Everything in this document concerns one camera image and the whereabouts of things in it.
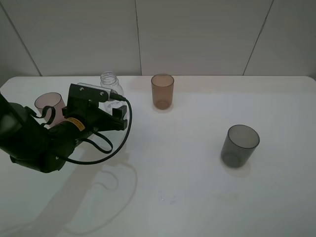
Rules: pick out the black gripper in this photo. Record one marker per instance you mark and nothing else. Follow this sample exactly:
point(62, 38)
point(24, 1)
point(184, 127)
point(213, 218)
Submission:
point(81, 118)

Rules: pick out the clear plastic water bottle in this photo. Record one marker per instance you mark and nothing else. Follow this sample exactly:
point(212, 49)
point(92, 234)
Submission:
point(110, 80)

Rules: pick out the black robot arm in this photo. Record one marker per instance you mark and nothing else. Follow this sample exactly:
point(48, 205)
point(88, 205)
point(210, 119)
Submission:
point(34, 146)

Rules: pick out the orange translucent plastic cup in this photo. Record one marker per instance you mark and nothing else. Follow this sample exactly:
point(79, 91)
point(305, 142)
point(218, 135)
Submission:
point(162, 91)

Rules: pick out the pink translucent plastic cup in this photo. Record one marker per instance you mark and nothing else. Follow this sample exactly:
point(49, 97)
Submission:
point(55, 100)

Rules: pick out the grey translucent plastic cup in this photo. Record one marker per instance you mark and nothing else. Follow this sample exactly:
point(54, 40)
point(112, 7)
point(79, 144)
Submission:
point(240, 143)

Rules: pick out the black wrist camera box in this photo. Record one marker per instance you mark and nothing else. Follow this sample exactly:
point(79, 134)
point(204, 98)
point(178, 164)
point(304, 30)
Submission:
point(87, 94)

